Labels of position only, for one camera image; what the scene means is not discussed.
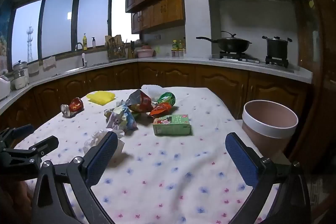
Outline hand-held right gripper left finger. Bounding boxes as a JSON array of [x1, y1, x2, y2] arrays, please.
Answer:
[[31, 131, 118, 224]]

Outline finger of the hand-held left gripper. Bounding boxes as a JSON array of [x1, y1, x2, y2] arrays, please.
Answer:
[[0, 124, 35, 146], [3, 135, 59, 169]]

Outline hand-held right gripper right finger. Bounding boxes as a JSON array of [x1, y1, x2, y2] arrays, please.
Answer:
[[225, 132, 311, 224]]

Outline pink trash bin white rim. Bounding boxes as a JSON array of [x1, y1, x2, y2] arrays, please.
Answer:
[[241, 100, 299, 159]]

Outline white foam net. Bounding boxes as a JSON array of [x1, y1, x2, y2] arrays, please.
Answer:
[[141, 84, 165, 101]]

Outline person's left hand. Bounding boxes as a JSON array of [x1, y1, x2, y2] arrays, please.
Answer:
[[0, 179, 36, 224]]

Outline crumpled white tissue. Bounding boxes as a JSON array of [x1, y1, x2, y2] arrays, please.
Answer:
[[83, 130, 126, 155]]

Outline crumpled colourful paper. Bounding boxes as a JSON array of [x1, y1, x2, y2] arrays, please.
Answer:
[[104, 99, 138, 132]]

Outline white countertop appliance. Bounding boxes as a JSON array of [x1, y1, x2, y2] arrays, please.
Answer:
[[0, 75, 11, 102]]

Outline red snack packet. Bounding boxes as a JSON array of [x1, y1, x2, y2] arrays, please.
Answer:
[[60, 97, 84, 118]]

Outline white steamer cooker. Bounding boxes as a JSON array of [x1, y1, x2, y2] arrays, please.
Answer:
[[12, 60, 29, 90]]

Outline white floral tablecloth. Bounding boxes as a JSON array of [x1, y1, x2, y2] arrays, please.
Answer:
[[13, 86, 285, 224]]

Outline yellow foam net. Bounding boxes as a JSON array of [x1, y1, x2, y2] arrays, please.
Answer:
[[87, 91, 116, 105]]

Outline red snack bag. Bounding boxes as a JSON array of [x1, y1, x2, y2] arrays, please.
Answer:
[[125, 89, 154, 113]]

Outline orange red packet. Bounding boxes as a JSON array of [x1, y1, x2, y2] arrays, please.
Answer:
[[147, 103, 173, 117]]

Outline green carton box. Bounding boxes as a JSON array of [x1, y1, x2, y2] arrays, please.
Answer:
[[153, 114, 191, 136]]

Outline gas stove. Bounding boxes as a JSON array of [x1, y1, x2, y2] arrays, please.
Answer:
[[209, 51, 296, 73]]

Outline wooden lower cabinets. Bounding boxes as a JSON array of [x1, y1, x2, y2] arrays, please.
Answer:
[[0, 61, 313, 135]]

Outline white kitchen countertop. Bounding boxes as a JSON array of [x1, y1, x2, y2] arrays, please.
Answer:
[[0, 55, 313, 114]]

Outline kitchen window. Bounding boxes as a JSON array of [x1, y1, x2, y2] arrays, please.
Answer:
[[12, 0, 139, 64]]

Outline utensil rack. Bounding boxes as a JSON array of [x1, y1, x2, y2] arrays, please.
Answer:
[[105, 34, 128, 61]]

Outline pink basin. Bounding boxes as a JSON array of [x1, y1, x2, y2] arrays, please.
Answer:
[[136, 49, 155, 58]]

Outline black wok with lid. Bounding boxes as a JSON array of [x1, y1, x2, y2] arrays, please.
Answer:
[[196, 31, 252, 53]]

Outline black pot with lid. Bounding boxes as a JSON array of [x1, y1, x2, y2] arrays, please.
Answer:
[[262, 35, 292, 59]]

